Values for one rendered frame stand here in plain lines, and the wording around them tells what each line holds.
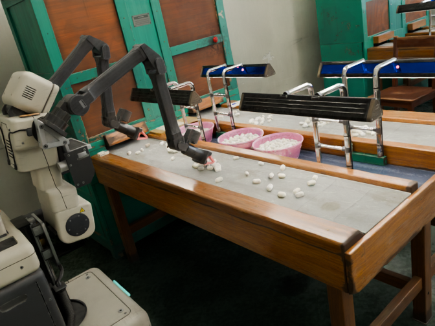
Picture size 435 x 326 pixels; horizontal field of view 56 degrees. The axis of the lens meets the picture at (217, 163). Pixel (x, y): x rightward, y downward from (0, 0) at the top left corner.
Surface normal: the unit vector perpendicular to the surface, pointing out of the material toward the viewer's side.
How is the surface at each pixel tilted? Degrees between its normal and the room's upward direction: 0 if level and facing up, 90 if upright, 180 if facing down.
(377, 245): 90
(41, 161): 90
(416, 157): 90
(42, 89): 90
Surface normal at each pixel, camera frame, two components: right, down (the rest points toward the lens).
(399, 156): -0.74, 0.37
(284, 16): 0.61, 0.17
